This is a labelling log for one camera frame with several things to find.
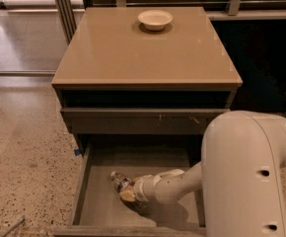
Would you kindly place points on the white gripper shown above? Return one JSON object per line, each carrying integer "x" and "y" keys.
{"x": 141, "y": 189}

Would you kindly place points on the clear plastic water bottle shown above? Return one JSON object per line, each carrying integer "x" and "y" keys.
{"x": 121, "y": 182}

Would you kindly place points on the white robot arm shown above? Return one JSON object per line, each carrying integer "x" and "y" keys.
{"x": 239, "y": 173}

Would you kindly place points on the grey drawer cabinet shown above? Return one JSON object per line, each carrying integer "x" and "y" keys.
{"x": 113, "y": 61}

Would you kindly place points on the blue tape piece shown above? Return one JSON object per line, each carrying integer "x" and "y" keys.
{"x": 77, "y": 152}

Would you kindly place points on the grey metal rod on floor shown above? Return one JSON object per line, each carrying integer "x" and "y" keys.
{"x": 12, "y": 227}

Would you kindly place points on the white paper bowl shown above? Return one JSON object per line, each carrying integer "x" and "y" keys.
{"x": 155, "y": 20}

